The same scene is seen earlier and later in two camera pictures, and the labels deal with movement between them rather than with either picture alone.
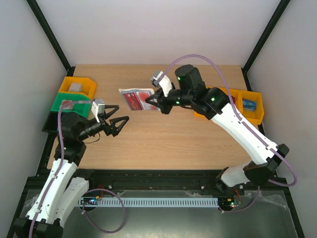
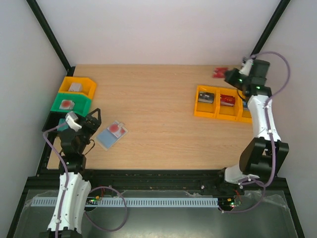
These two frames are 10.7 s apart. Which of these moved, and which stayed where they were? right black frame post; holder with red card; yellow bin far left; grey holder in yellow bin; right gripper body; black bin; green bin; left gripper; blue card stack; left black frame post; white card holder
Moved: right gripper body; left gripper; white card holder
Stayed: black bin; blue card stack; yellow bin far left; holder with red card; left black frame post; right black frame post; grey holder in yellow bin; green bin
